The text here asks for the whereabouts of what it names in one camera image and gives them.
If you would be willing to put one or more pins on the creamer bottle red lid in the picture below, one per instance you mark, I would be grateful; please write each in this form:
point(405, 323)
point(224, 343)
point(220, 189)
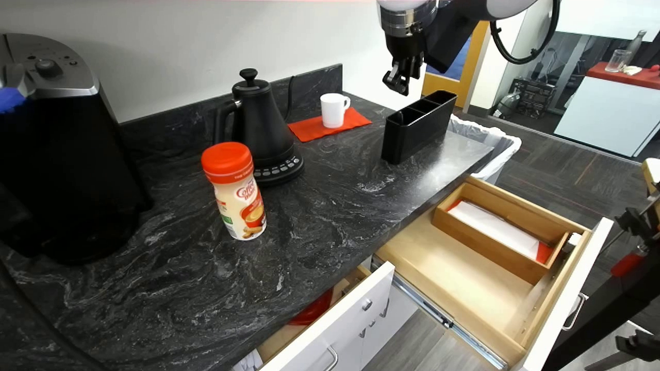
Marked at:
point(237, 207)

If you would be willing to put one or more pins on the black gooseneck kettle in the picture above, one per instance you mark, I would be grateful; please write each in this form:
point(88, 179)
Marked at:
point(265, 131)

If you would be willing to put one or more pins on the white ceramic mug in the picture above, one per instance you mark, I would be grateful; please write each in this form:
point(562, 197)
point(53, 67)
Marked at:
point(334, 110)

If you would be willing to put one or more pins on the red item in drawer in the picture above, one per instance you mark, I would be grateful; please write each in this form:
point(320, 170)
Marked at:
point(311, 312)

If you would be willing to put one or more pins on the black camera stand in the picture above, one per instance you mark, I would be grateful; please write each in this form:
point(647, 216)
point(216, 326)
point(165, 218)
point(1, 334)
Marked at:
point(605, 301)

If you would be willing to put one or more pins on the yellow door frame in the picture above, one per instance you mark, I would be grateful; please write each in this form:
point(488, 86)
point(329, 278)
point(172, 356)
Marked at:
point(474, 75)

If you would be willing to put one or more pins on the black coffee maker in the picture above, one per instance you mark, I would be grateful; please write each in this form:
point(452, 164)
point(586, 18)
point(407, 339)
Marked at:
point(68, 172)

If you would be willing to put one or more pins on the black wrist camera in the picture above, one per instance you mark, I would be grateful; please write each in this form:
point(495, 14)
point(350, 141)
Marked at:
point(450, 34)

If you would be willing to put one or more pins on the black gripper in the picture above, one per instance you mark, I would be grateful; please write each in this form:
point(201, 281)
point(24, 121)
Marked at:
point(405, 54)

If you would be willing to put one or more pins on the blue item on coffee maker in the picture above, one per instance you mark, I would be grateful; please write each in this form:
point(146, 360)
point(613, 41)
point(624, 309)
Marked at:
point(11, 99)

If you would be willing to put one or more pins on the wooden organizer tray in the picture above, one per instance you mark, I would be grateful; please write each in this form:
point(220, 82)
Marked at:
point(480, 246)

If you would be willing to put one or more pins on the black clamp with plug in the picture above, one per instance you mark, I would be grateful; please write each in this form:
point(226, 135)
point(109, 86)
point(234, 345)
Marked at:
point(639, 223)

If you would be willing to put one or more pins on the white cabinet red top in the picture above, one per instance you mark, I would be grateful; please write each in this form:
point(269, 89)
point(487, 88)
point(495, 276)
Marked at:
point(605, 117)

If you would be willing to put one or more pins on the red rectangular mat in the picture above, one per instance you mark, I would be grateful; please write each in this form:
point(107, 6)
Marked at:
point(310, 129)

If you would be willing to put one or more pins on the open wooden drawer white front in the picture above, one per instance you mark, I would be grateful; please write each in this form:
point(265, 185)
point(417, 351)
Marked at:
point(454, 281)

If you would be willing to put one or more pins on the red tray liner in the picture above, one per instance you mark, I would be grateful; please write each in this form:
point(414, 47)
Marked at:
point(545, 252)

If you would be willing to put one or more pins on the white napkin stack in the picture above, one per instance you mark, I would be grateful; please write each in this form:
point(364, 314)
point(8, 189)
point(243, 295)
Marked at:
point(495, 230)

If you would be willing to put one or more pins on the small wooden board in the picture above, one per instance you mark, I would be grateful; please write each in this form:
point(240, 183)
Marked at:
point(652, 177)

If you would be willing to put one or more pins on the half open white drawer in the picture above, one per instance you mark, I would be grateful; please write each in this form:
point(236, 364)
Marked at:
point(342, 331)

